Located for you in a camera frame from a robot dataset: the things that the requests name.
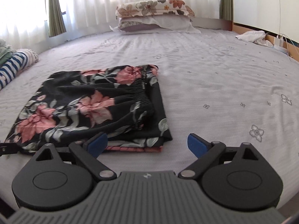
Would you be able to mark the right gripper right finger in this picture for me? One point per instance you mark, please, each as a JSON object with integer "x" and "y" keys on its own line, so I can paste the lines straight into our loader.
{"x": 197, "y": 145}

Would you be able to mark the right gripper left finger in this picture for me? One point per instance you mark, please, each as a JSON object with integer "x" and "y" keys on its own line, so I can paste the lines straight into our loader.
{"x": 96, "y": 145}

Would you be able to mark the black floral pants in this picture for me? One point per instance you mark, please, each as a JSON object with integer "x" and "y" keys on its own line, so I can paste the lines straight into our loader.
{"x": 123, "y": 102}

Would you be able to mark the light grey patterned bed sheet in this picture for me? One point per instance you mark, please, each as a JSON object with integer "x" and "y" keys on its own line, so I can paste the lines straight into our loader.
{"x": 211, "y": 83}

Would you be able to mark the blue striped pink quilt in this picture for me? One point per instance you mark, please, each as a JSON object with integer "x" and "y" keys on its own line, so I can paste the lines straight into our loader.
{"x": 19, "y": 62}

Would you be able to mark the white crumpled cloth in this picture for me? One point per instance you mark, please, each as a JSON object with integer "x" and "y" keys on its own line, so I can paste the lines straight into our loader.
{"x": 256, "y": 37}

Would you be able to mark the olive green left curtain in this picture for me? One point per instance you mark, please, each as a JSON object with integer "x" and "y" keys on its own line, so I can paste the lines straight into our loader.
{"x": 55, "y": 19}

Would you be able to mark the olive green curtain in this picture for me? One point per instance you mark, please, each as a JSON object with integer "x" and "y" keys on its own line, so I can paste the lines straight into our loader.
{"x": 55, "y": 19}
{"x": 226, "y": 10}

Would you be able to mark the purple white bottom pillow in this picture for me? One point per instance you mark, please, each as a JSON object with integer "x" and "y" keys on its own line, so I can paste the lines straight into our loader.
{"x": 168, "y": 22}

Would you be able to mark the green floral folded quilt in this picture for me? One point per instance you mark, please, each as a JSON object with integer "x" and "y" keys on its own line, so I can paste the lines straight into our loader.
{"x": 6, "y": 52}

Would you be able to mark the olive green right curtain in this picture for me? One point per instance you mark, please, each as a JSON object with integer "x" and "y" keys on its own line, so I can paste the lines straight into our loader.
{"x": 226, "y": 10}

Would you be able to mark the floral top pillow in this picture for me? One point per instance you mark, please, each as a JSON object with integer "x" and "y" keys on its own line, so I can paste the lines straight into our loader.
{"x": 153, "y": 8}

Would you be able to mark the white sheer curtain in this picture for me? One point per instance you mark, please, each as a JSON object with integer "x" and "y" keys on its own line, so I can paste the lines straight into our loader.
{"x": 24, "y": 23}

